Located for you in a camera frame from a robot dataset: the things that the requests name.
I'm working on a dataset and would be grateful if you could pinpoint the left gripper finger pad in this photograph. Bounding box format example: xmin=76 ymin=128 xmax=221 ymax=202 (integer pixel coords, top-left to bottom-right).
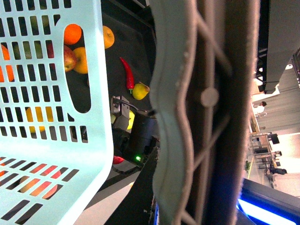
xmin=150 ymin=0 xmax=260 ymax=225

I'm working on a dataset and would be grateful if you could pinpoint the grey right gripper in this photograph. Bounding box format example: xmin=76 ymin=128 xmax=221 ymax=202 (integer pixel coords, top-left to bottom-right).
xmin=111 ymin=96 xmax=130 ymax=131

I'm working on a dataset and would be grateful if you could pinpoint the yellow lemon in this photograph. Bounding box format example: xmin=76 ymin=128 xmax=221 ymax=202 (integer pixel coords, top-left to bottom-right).
xmin=25 ymin=106 xmax=54 ymax=122

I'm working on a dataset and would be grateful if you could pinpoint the light teal plastic basket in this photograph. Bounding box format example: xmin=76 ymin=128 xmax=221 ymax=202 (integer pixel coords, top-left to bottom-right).
xmin=0 ymin=0 xmax=113 ymax=225

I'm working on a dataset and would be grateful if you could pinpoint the green apple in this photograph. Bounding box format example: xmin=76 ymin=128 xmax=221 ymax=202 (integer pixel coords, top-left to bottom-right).
xmin=127 ymin=110 xmax=135 ymax=130

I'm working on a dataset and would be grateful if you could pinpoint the yellow pear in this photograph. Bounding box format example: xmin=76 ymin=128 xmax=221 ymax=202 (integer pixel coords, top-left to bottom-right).
xmin=132 ymin=82 xmax=150 ymax=100

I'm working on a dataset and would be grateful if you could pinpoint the red chili pepper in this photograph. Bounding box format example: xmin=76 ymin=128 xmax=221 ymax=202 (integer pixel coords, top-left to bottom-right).
xmin=120 ymin=57 xmax=135 ymax=94

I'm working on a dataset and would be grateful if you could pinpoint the red apple near front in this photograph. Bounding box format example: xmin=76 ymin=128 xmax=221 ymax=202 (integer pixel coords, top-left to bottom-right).
xmin=112 ymin=156 xmax=124 ymax=165

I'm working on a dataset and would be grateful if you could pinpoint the yellow orange apple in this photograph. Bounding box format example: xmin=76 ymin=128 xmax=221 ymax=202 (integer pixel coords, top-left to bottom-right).
xmin=73 ymin=47 xmax=88 ymax=74

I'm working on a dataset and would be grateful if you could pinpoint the golden apple far right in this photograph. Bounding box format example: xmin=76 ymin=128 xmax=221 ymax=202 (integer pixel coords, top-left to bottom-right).
xmin=103 ymin=26 xmax=115 ymax=49

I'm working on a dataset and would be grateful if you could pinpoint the red yellow apple centre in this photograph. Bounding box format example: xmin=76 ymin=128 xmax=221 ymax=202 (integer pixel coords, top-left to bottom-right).
xmin=63 ymin=45 xmax=77 ymax=72

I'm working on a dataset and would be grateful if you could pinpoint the small orange mandarin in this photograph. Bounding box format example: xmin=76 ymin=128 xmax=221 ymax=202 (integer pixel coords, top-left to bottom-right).
xmin=64 ymin=23 xmax=82 ymax=45

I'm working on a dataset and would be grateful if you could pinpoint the peach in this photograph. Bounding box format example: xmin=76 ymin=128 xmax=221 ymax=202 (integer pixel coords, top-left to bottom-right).
xmin=19 ymin=169 xmax=61 ymax=199

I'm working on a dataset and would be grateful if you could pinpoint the large orange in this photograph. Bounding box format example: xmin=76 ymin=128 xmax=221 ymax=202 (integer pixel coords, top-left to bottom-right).
xmin=0 ymin=44 xmax=15 ymax=83

